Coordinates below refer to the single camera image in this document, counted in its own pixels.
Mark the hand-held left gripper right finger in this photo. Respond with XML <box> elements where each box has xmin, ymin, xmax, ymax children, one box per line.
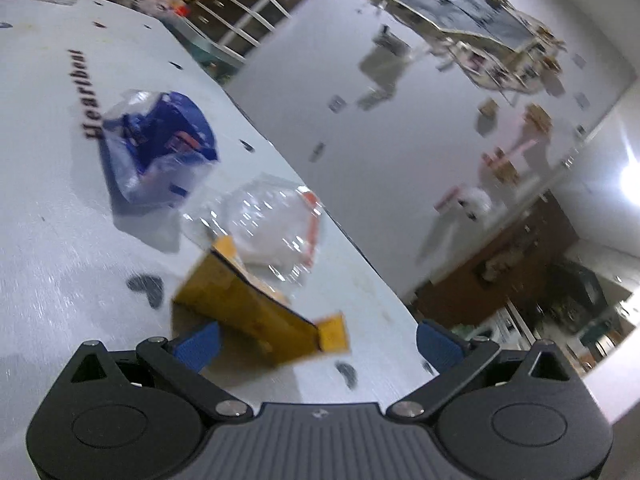
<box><xmin>386</xmin><ymin>319</ymin><xmax>581</xmax><ymax>421</ymax></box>

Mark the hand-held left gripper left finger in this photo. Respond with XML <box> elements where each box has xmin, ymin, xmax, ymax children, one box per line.
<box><xmin>62</xmin><ymin>321</ymin><xmax>253</xmax><ymax>420</ymax></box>

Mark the yellow cardboard box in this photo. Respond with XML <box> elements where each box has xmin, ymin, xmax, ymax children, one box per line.
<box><xmin>171</xmin><ymin>236</ymin><xmax>351</xmax><ymax>367</ymax></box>

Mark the clear plastic bag orange print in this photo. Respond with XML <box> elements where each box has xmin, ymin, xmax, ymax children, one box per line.
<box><xmin>181</xmin><ymin>174</ymin><xmax>327</xmax><ymax>287</ymax></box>

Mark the blue snack packet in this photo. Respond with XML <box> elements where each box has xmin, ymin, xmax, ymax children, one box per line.
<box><xmin>95</xmin><ymin>89</ymin><xmax>221</xmax><ymax>207</ymax></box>

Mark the pink hanging tag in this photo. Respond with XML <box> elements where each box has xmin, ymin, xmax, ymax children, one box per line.
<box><xmin>434</xmin><ymin>186</ymin><xmax>462</xmax><ymax>215</ymax></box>

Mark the white fluffy toy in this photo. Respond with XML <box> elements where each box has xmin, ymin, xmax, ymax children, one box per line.
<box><xmin>450</xmin><ymin>185</ymin><xmax>496</xmax><ymax>222</ymax></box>

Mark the white heart-print tablecloth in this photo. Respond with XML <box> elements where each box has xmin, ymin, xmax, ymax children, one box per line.
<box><xmin>0</xmin><ymin>0</ymin><xmax>437</xmax><ymax>411</ymax></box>

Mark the white drawer cabinet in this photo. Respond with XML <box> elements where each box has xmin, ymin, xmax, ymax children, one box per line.
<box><xmin>190</xmin><ymin>0</ymin><xmax>295</xmax><ymax>63</ymax></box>

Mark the panda print wall hanging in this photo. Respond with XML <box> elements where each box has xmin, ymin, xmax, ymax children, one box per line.
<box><xmin>370</xmin><ymin>0</ymin><xmax>543</xmax><ymax>58</ymax></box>

